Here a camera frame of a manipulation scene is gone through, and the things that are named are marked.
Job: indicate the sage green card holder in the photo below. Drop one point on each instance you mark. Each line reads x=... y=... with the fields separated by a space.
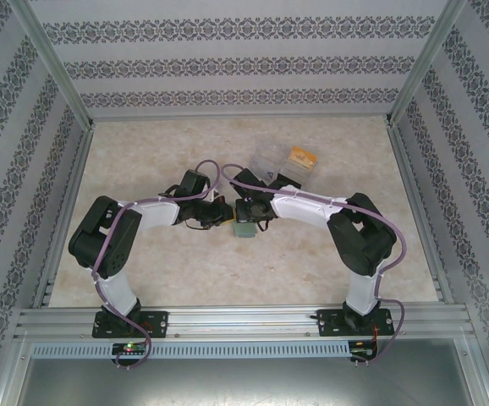
x=244 y=232

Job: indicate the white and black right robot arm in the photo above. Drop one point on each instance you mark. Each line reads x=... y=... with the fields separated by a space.
x=308 y=207

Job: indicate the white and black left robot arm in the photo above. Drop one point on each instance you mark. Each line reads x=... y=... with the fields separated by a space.
x=113 y=287

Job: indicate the translucent card with triangle logo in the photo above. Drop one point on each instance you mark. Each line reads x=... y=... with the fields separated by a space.
x=268 y=173

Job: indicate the orange card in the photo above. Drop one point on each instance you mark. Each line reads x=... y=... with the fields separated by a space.
x=301 y=156

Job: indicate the black controller board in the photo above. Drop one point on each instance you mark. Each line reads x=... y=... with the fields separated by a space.
x=363 y=353
x=129 y=349

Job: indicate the grey metal sheet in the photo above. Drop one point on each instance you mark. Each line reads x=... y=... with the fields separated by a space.
x=244 y=385

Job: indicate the aluminium mounting rail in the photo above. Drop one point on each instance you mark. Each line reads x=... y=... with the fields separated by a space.
x=244 y=321

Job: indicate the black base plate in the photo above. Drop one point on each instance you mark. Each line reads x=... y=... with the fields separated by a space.
x=327 y=323
x=160 y=323

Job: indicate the aluminium side rail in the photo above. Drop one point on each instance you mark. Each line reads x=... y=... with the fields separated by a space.
x=418 y=211
x=86 y=144

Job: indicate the aluminium frame post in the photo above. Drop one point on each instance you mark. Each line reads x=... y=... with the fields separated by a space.
x=55 y=63
x=421 y=63

